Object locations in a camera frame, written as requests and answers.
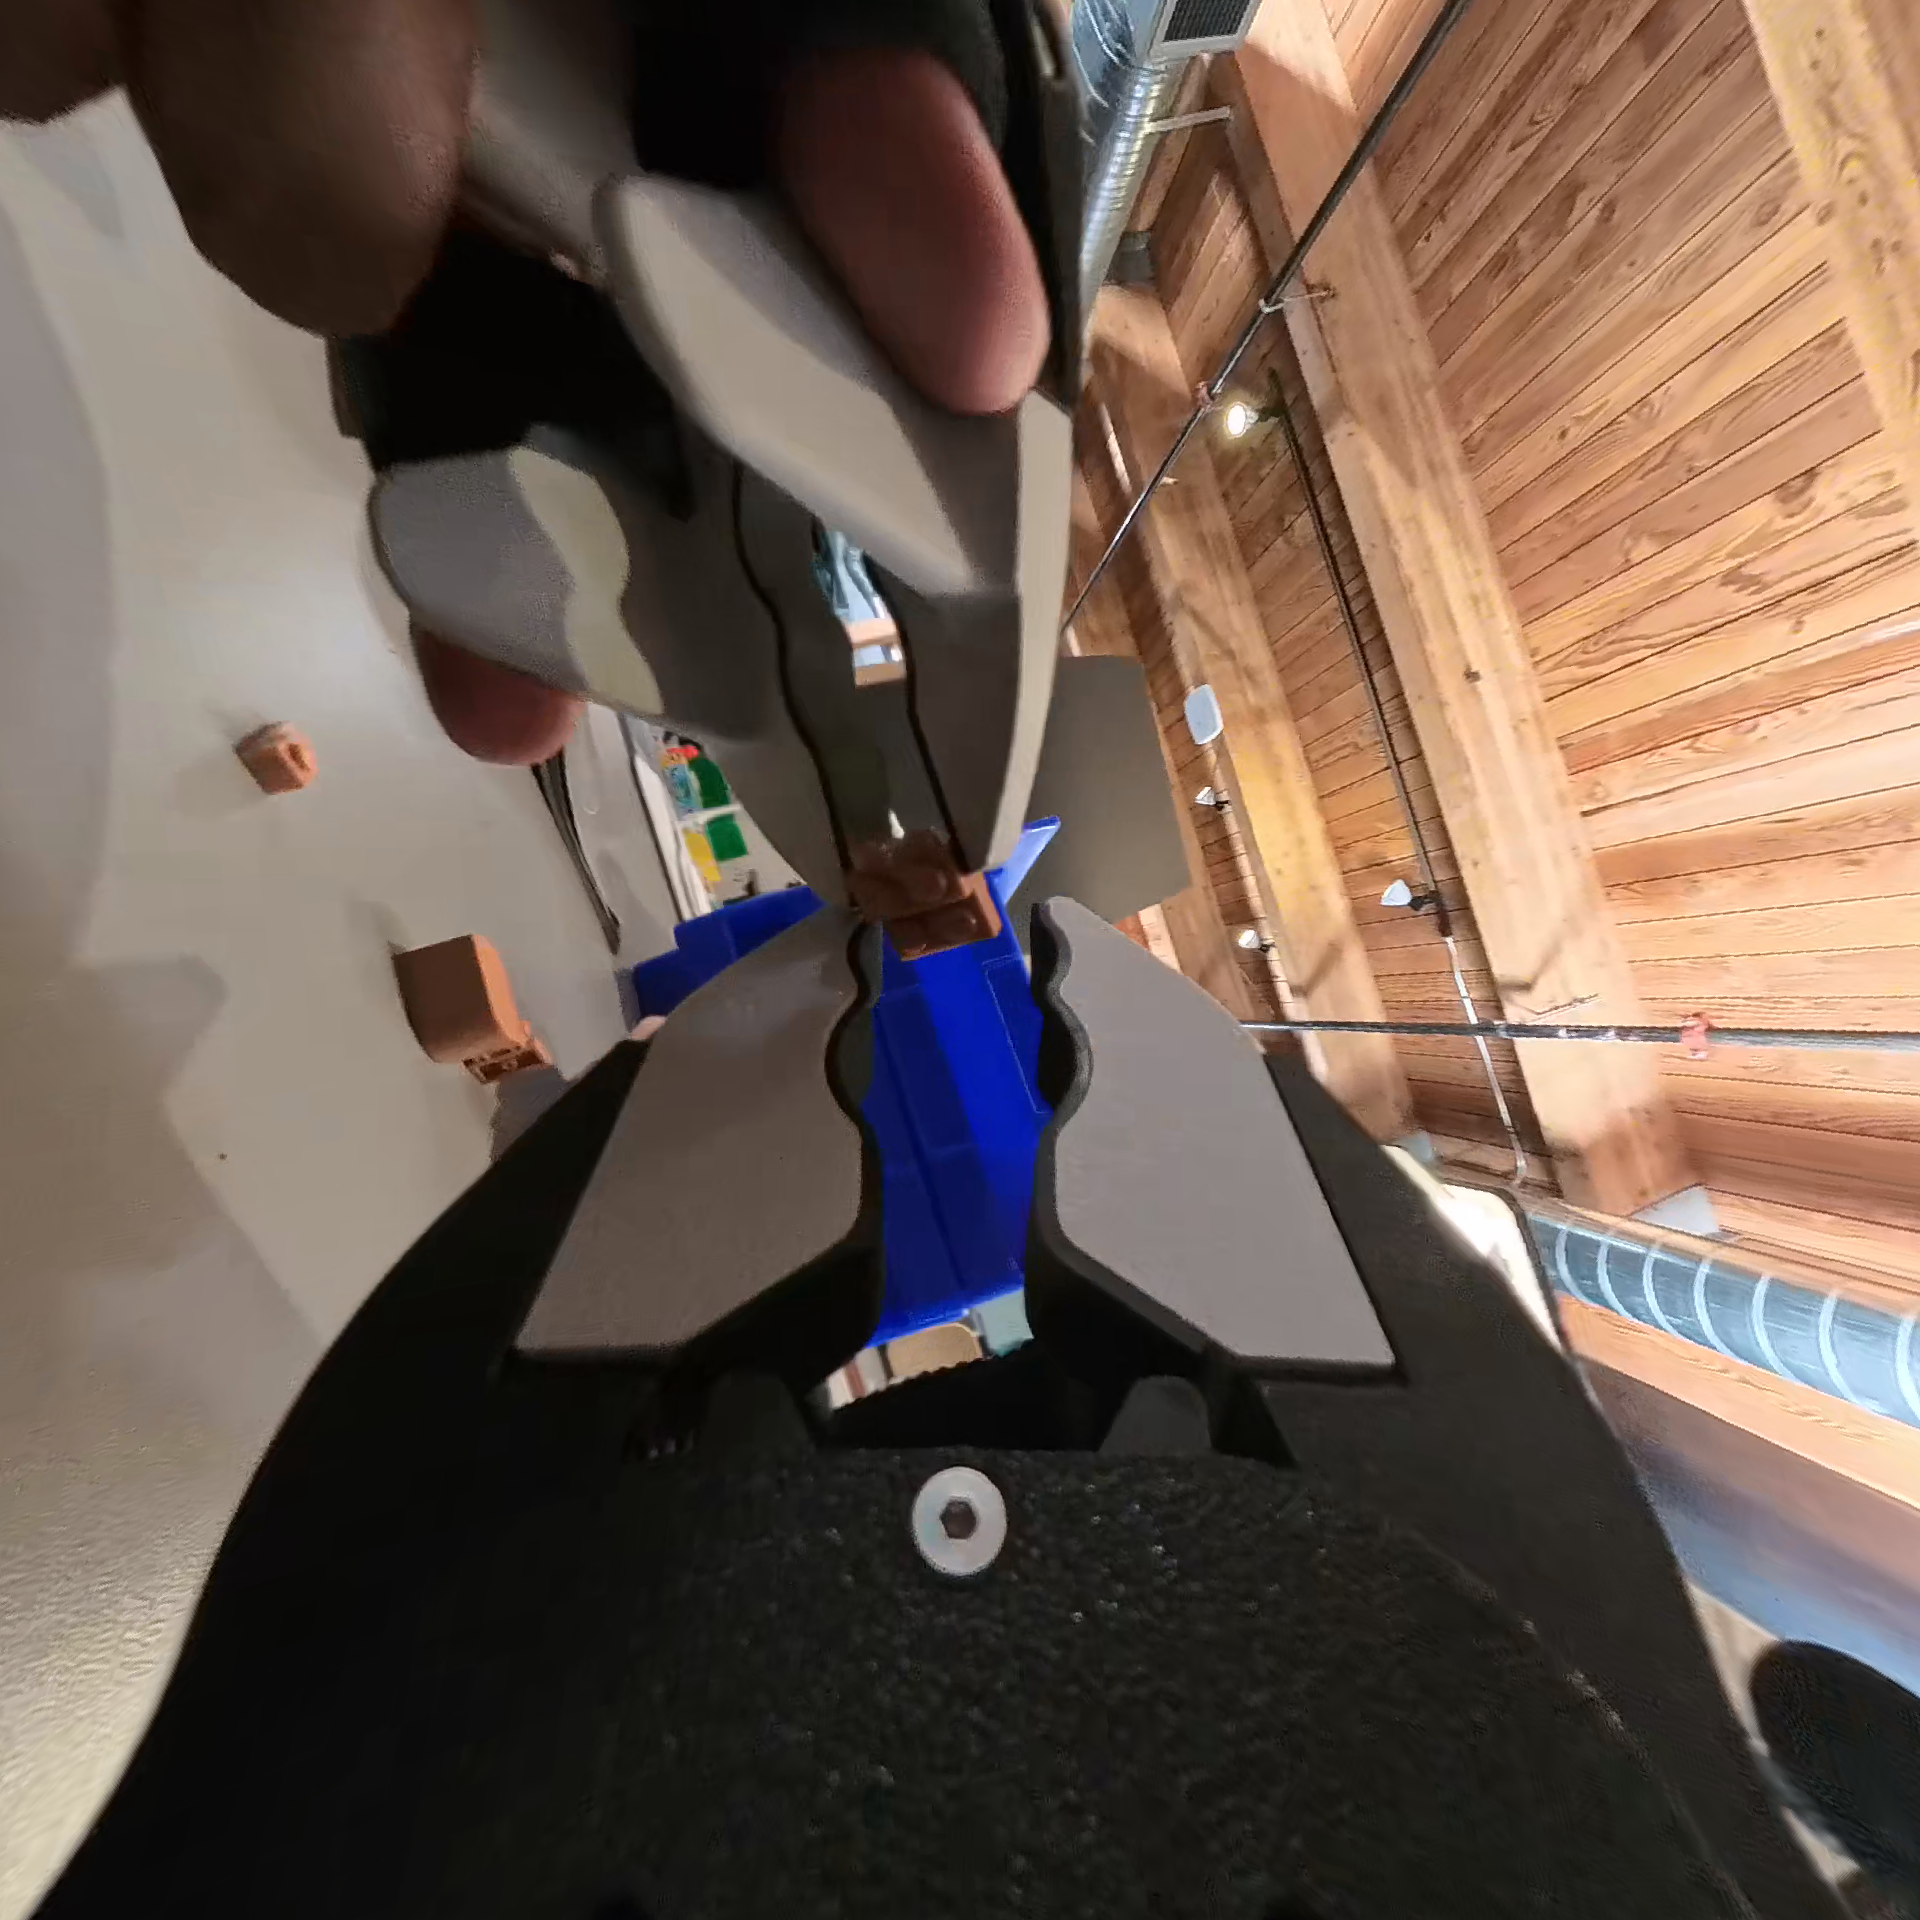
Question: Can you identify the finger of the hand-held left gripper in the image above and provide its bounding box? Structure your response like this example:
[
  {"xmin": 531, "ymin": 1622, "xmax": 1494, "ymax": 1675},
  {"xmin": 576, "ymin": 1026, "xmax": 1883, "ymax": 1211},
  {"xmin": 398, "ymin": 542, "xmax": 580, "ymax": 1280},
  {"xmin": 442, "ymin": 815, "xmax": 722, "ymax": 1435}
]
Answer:
[
  {"xmin": 369, "ymin": 420, "xmax": 902, "ymax": 879},
  {"xmin": 595, "ymin": 172, "xmax": 1076, "ymax": 879}
]

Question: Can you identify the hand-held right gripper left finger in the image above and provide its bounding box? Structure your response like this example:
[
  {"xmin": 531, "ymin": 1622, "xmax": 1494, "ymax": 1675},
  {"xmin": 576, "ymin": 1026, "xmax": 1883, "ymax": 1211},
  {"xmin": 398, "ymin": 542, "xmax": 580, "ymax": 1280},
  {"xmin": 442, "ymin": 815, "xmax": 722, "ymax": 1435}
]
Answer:
[{"xmin": 517, "ymin": 910, "xmax": 888, "ymax": 1368}]

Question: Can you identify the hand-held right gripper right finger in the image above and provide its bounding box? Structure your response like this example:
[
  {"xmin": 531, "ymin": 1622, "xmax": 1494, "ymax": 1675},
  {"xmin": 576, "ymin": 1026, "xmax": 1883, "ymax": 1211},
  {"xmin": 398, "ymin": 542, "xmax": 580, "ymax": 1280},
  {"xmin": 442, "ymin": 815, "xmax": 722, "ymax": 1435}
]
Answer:
[{"xmin": 1032, "ymin": 898, "xmax": 1403, "ymax": 1384}]

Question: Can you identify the small orange brick assembly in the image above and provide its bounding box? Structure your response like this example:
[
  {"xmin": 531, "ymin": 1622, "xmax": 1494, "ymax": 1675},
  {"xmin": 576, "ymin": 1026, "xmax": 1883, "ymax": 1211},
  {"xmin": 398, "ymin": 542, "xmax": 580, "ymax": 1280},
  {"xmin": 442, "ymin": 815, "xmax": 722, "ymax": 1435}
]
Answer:
[{"xmin": 848, "ymin": 832, "xmax": 1004, "ymax": 953}]

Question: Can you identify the grey desk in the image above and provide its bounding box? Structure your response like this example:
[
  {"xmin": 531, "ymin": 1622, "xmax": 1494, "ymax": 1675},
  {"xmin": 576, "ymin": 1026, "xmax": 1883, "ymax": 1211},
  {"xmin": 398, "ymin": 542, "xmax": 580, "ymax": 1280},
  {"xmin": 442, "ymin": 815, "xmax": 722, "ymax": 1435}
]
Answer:
[{"xmin": 0, "ymin": 92, "xmax": 782, "ymax": 1920}]

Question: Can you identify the person's left hand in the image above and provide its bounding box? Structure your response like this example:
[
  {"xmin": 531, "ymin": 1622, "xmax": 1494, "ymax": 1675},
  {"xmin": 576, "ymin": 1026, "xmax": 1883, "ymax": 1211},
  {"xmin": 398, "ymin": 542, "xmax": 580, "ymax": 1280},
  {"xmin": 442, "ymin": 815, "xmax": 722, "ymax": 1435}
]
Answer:
[{"xmin": 0, "ymin": 0, "xmax": 1058, "ymax": 771}]

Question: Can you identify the brown rounded brick piece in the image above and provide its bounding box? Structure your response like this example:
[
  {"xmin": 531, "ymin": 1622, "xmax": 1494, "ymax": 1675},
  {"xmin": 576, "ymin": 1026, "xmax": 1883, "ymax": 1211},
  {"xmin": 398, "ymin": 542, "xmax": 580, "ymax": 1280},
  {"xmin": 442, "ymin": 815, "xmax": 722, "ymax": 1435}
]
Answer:
[{"xmin": 389, "ymin": 931, "xmax": 561, "ymax": 1090}]

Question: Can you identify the black board with wooden edge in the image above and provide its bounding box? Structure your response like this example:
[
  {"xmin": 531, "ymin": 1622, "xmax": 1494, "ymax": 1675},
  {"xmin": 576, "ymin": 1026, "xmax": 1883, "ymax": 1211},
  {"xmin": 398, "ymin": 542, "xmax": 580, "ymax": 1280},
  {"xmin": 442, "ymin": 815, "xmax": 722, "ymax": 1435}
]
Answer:
[{"xmin": 998, "ymin": 652, "xmax": 1201, "ymax": 934}]

